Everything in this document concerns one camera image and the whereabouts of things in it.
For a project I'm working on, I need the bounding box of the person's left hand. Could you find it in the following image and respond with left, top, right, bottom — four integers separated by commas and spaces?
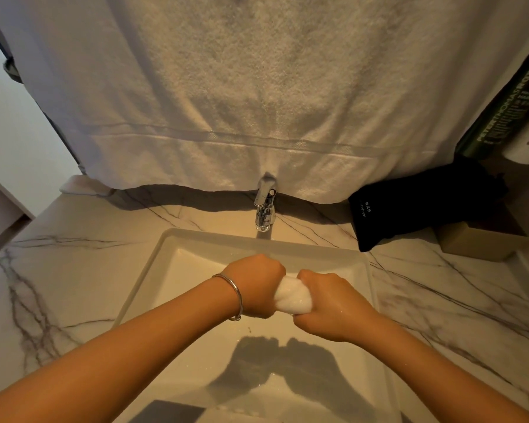
221, 254, 287, 319

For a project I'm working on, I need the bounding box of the person's right hand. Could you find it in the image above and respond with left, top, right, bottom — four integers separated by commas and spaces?
293, 269, 378, 343

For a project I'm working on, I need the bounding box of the white wet cloth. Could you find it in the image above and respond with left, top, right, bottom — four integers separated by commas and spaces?
274, 277, 313, 315

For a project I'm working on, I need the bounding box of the person's left forearm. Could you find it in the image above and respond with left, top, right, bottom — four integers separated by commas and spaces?
0, 274, 243, 423

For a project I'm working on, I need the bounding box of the person's right forearm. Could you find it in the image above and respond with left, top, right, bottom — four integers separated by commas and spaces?
352, 310, 529, 423

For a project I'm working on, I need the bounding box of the white rectangular sink basin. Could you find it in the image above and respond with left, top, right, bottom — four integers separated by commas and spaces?
113, 228, 404, 423

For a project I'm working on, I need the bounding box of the chrome sink faucet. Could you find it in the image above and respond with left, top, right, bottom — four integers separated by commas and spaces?
253, 172, 277, 239

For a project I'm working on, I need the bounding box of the black fabric pouch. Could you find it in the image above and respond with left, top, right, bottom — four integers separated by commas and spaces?
348, 155, 510, 253

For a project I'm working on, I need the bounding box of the beige cardboard box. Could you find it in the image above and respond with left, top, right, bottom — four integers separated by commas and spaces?
437, 206, 529, 262

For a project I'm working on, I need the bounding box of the large white hanging towel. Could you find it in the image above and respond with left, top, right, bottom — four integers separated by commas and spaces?
0, 0, 529, 205

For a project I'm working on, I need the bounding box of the white tube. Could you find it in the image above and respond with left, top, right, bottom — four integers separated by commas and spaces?
501, 113, 529, 165

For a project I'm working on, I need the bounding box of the dark green box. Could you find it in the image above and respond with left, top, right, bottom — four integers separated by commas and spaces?
458, 50, 529, 160

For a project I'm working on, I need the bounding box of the silver bangle bracelet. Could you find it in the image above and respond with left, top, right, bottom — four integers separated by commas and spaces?
212, 273, 243, 322

